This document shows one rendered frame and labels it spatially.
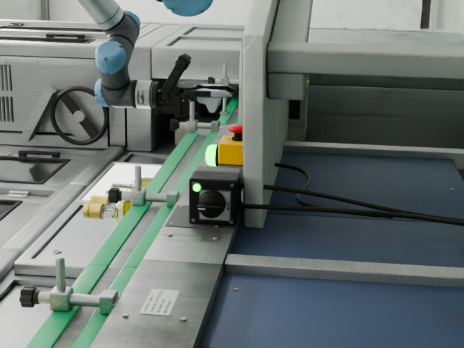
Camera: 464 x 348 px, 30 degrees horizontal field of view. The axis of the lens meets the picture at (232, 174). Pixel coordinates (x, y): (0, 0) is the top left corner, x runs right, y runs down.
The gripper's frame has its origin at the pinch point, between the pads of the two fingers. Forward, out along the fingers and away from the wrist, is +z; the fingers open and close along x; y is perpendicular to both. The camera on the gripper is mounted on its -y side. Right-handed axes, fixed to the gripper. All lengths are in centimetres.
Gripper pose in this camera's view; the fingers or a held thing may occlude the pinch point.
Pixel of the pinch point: (228, 90)
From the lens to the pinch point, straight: 228.6
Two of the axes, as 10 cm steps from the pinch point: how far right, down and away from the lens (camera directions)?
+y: -0.1, 9.5, 3.1
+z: 9.9, 0.5, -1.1
